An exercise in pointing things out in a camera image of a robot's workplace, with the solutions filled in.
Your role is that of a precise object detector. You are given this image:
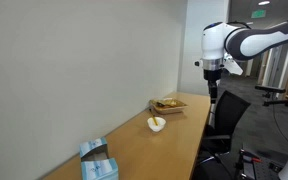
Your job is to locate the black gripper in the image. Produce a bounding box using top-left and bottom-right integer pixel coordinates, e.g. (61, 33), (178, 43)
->
(204, 69), (222, 104)

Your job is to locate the yellow black marker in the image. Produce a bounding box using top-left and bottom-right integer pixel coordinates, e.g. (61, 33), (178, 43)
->
(149, 109), (158, 126)

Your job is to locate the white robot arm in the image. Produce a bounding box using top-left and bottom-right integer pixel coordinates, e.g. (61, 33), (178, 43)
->
(195, 21), (288, 104)

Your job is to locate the small white bowl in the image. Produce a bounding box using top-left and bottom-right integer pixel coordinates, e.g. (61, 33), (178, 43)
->
(147, 117), (166, 132)

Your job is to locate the tan food tray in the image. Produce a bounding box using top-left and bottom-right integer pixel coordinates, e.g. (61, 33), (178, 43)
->
(150, 98), (187, 115)

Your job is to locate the black office chair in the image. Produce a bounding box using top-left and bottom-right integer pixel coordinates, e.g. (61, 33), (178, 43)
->
(191, 90), (250, 180)

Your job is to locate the green exit sign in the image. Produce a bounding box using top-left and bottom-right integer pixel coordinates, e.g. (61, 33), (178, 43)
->
(251, 10), (266, 19)

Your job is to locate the ceiling light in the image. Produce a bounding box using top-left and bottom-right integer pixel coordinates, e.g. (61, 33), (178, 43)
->
(258, 1), (270, 6)

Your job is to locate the blue white tissue box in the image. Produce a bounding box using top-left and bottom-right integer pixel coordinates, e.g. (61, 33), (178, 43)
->
(79, 137), (119, 180)

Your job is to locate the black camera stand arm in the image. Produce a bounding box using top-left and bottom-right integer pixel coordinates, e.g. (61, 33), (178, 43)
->
(255, 85), (288, 107)

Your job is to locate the black clamp with red handle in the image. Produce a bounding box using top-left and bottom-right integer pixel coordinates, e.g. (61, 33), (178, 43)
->
(233, 149), (262, 180)

